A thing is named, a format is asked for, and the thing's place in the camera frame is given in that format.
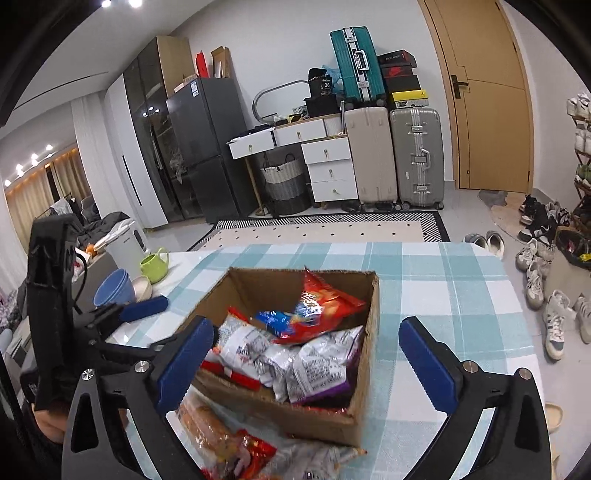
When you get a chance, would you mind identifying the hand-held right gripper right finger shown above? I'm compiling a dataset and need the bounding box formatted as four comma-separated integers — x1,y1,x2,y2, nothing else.
398,316,552,480

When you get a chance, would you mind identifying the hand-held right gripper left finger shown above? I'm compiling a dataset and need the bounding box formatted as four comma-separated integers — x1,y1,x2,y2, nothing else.
62,315,218,480

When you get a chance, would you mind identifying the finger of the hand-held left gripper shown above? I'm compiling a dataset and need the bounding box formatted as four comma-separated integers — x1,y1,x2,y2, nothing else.
92,295,169,328
95,333,185,363

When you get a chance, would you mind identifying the red white snack packet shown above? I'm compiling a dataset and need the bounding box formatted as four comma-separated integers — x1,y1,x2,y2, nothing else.
201,360,262,391

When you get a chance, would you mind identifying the silver purple snack packet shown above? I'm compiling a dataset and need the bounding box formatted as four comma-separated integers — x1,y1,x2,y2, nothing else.
286,325,365,404
210,309,278,374
259,346,301,402

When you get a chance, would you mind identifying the clear bread packet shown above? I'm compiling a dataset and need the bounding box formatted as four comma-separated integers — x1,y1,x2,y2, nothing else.
178,392,241,462

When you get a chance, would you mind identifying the red cone snack bag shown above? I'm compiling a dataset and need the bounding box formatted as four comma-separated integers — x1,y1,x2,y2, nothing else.
256,268,368,346

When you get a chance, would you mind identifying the brown cardboard box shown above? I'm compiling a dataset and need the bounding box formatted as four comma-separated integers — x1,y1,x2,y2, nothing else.
178,266,380,448

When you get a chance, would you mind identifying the pale crinkled snack bag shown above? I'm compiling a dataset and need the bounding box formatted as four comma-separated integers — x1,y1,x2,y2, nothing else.
272,443,368,480

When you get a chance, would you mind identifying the person's left forearm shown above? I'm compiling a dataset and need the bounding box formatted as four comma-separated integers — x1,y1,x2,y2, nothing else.
0,360,65,480

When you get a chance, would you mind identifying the person's left hand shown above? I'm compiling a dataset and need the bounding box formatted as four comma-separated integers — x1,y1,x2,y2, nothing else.
31,402,71,446

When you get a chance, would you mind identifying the beige bowl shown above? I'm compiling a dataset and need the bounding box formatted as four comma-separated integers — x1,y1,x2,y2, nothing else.
130,274,154,301

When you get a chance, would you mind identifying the blue plastic basin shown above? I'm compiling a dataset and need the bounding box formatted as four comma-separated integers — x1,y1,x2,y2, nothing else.
115,272,136,305
93,268,132,309

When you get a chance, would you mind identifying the green watering pot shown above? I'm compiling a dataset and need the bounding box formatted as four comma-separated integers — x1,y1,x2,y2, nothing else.
140,247,170,284

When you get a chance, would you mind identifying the white appliance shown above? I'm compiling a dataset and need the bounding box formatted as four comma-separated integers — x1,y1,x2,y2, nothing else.
104,219,151,271

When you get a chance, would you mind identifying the black jacket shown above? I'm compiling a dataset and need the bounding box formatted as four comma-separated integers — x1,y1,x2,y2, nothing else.
78,211,132,245

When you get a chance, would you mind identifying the clothes rack with garments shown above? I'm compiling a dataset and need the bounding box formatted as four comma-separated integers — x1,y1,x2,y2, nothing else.
44,191,100,222

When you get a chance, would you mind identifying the beige curtain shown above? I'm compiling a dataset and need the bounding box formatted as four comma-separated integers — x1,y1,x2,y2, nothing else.
4,148,90,241

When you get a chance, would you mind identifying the pile of shoes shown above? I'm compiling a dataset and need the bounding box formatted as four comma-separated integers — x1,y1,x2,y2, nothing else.
464,194,591,361

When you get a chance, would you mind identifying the white curtain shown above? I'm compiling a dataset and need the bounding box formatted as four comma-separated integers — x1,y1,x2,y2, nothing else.
71,95,109,222

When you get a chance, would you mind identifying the white tall cabinet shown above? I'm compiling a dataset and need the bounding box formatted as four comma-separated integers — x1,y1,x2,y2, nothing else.
104,74,169,229

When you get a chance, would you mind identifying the beige round doormat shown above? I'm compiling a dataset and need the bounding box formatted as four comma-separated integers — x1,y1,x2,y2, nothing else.
489,203,532,236

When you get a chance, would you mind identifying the patterned floor rug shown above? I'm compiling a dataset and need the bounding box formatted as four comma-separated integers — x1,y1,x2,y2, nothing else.
187,211,451,252

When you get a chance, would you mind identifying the dark grey refrigerator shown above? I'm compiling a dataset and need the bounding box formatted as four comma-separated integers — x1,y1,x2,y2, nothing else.
165,78,259,224

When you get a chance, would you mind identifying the woven basket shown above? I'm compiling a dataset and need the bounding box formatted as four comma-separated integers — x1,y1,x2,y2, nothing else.
259,154,311,215

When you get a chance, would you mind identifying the grey floor mat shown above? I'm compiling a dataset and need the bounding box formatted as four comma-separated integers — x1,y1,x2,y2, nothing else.
478,189,520,206

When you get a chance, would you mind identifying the black basket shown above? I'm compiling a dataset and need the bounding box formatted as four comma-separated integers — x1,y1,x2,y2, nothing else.
554,228,591,271

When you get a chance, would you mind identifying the glass door cabinet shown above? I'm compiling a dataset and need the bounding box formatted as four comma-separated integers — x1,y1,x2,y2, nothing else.
122,36,197,221

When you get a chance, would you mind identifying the silver suitcase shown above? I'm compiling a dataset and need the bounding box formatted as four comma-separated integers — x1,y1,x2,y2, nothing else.
389,107,445,210

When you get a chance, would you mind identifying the beige suitcase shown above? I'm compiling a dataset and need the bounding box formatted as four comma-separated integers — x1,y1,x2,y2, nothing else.
344,106,399,206

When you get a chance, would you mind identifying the white drawer desk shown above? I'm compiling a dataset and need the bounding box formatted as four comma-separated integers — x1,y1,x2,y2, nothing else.
226,113,360,217

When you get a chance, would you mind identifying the wooden shoe rack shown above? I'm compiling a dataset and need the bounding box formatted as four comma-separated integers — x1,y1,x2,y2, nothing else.
566,92,591,232

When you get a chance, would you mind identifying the open cardboard carton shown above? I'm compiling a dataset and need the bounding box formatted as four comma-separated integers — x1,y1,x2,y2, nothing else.
211,46,234,79

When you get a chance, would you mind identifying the chrome arched tube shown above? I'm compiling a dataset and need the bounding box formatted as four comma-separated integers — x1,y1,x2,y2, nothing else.
253,80,310,124

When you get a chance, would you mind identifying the wooden door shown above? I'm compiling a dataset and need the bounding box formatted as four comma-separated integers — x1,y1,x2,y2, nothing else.
418,0,534,193

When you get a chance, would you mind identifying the black storage box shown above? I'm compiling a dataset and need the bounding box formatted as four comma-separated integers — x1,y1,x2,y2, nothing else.
305,95,345,117

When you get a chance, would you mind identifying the black paper bag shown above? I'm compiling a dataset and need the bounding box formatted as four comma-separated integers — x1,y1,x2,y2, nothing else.
308,68,335,97

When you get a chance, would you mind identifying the plain black box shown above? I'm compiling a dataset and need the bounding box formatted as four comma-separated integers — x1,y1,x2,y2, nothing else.
384,76,422,95

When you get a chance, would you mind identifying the blue plastic bag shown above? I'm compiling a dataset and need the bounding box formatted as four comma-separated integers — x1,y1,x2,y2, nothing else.
323,62,345,93

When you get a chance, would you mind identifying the teal suitcase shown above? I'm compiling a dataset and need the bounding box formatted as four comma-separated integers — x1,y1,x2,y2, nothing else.
329,26,389,104

